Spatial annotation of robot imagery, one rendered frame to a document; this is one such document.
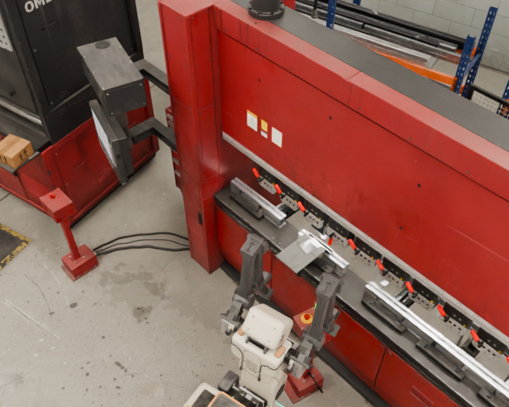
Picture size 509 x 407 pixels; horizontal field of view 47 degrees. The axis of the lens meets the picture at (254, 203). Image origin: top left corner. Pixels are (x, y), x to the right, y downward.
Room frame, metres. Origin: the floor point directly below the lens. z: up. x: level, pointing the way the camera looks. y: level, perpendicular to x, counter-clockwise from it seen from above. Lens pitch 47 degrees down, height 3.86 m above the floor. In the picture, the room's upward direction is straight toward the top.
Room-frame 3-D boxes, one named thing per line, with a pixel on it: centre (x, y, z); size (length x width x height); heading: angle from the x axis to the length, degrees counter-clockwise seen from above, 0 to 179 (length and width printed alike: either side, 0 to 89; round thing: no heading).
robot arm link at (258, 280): (1.85, -0.01, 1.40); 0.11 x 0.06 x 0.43; 56
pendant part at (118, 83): (2.92, 0.85, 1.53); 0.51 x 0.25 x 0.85; 28
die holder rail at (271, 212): (2.75, -0.02, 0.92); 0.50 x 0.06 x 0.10; 43
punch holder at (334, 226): (2.22, -0.52, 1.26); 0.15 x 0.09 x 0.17; 43
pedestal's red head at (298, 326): (1.87, -0.35, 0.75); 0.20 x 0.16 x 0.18; 29
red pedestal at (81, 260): (2.89, 1.44, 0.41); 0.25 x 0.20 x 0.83; 133
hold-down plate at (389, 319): (1.87, -0.77, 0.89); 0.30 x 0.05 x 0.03; 43
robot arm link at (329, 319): (1.61, -0.37, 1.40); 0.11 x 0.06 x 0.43; 56
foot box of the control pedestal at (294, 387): (1.86, -0.33, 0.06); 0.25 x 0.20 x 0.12; 119
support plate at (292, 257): (2.25, -0.29, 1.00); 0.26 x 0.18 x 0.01; 133
